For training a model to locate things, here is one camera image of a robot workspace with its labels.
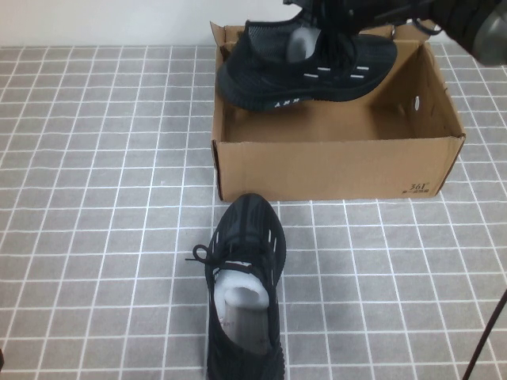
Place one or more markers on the white foam shoe insert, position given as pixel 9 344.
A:
pixel 237 283
pixel 303 45

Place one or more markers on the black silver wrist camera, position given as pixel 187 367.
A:
pixel 481 35

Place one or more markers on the brown cardboard shoe box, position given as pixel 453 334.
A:
pixel 336 170

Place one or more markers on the black sneaker with grey heel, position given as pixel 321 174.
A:
pixel 269 75

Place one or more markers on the black sneaker with bow lace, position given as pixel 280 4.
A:
pixel 249 221

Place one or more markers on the small black object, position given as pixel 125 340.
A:
pixel 1 358

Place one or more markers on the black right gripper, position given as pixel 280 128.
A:
pixel 396 10

